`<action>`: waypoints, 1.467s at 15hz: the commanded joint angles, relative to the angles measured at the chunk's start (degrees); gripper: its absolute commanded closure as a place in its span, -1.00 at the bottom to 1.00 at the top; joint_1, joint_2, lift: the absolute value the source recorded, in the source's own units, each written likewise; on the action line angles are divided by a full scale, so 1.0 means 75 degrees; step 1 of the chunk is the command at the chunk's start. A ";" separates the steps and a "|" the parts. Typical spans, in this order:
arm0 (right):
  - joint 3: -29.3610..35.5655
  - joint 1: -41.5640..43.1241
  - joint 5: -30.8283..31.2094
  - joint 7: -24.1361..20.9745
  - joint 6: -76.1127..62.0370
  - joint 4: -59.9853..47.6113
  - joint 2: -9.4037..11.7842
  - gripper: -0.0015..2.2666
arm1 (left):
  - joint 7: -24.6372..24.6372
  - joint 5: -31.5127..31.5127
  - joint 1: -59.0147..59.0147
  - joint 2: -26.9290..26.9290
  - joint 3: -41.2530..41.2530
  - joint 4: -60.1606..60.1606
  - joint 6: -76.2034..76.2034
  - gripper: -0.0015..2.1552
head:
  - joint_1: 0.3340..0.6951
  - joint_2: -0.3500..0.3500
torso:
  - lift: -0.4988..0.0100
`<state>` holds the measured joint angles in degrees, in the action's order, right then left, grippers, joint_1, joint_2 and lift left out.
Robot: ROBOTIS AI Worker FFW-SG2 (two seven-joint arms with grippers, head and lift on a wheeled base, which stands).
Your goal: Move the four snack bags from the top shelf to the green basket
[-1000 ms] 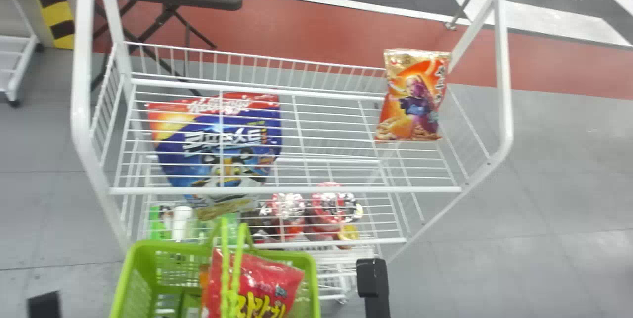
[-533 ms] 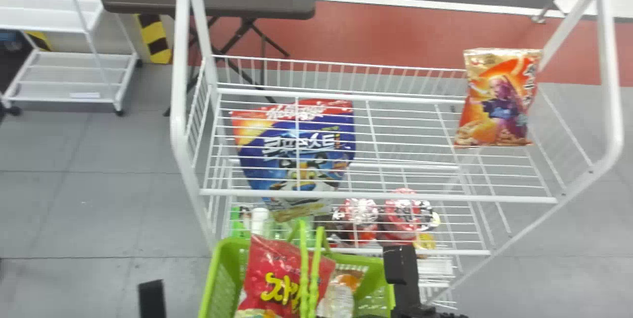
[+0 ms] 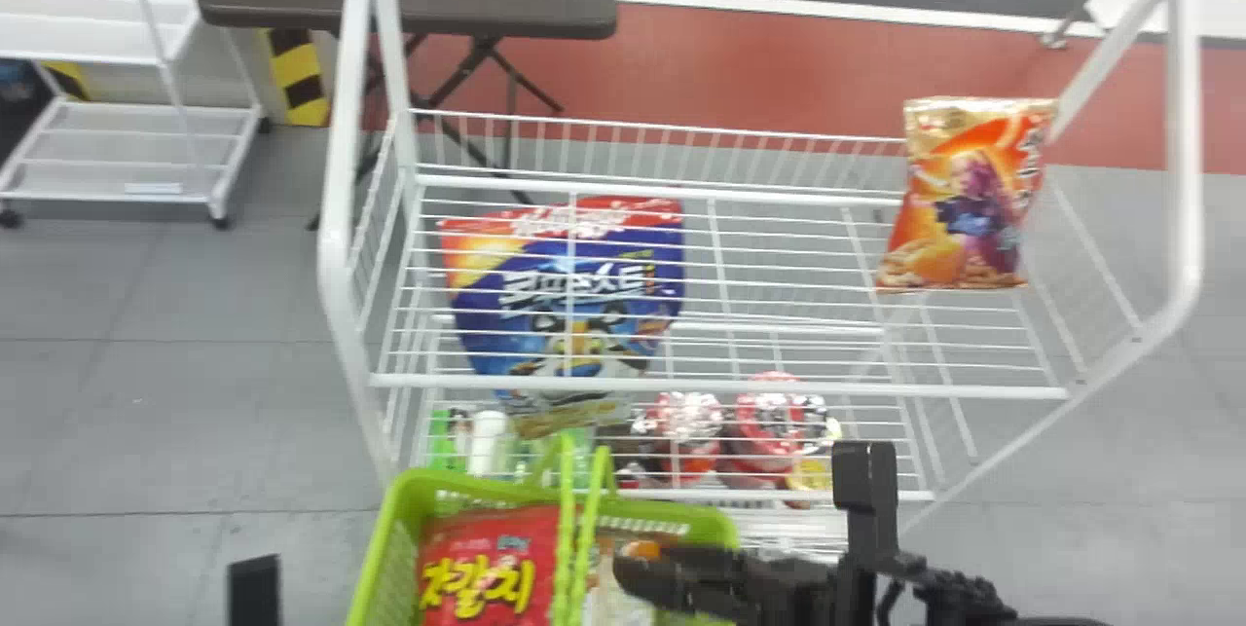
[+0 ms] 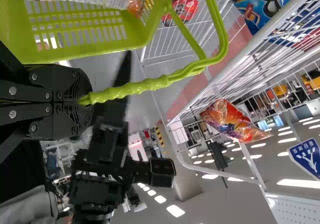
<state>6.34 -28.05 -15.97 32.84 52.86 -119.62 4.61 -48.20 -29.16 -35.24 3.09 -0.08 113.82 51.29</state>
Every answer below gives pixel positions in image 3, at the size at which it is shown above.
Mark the blue cereal bag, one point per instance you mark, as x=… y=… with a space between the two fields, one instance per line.
x=565 y=305

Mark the red noodle cup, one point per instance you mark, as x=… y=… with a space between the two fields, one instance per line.
x=681 y=426
x=774 y=426

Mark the white snack packet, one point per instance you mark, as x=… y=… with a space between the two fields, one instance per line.
x=608 y=602

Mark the green basket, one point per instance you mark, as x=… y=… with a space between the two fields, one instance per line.
x=389 y=568

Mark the green bottle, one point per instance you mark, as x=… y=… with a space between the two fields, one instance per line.
x=445 y=441

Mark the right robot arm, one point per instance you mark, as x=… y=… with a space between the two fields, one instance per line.
x=964 y=597

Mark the orange snack packet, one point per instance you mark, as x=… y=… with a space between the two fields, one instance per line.
x=964 y=198

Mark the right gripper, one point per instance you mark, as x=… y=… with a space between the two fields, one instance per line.
x=793 y=592

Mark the red snack packet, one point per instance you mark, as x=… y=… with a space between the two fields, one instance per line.
x=487 y=568

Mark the white bottle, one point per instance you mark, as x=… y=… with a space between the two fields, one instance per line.
x=490 y=441

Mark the yellow noodle cup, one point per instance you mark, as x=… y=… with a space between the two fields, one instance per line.
x=808 y=480

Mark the yellow black striped post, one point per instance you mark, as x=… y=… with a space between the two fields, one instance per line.
x=297 y=81

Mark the white shelf trolley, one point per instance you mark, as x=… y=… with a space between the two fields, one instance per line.
x=127 y=139

